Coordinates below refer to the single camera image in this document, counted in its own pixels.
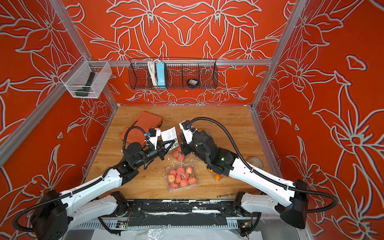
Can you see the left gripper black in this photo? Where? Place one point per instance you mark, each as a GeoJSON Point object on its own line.
{"type": "Point", "coordinates": [162, 150]}

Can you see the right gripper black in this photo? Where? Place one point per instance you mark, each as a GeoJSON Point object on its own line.
{"type": "Point", "coordinates": [187, 149]}

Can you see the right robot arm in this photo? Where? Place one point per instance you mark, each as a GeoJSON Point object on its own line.
{"type": "Point", "coordinates": [291, 201]}

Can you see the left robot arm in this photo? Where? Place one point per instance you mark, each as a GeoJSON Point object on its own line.
{"type": "Point", "coordinates": [57, 212]}

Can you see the small peach clamshell box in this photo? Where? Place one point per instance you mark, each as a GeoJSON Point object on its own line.
{"type": "Point", "coordinates": [178, 154]}

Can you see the large peach clamshell box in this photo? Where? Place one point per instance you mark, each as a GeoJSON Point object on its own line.
{"type": "Point", "coordinates": [182, 176]}

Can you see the orange plastic tool case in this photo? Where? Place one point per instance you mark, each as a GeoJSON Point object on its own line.
{"type": "Point", "coordinates": [145, 121]}

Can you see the clear tape roll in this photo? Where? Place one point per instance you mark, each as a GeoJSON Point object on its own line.
{"type": "Point", "coordinates": [256, 162]}

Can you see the small black device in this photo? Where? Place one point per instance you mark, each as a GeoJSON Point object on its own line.
{"type": "Point", "coordinates": [192, 83]}

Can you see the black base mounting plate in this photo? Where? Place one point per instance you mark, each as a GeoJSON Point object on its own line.
{"type": "Point", "coordinates": [202, 213]}

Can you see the light blue box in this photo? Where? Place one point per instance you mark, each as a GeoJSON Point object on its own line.
{"type": "Point", "coordinates": [161, 74]}

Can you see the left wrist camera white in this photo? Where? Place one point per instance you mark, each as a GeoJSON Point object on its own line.
{"type": "Point", "coordinates": [151, 137]}

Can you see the black wire wall basket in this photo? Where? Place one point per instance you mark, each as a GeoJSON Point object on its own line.
{"type": "Point", "coordinates": [143, 74]}

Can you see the clear acrylic wall bin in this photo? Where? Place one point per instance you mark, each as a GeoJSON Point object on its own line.
{"type": "Point", "coordinates": [76, 77]}

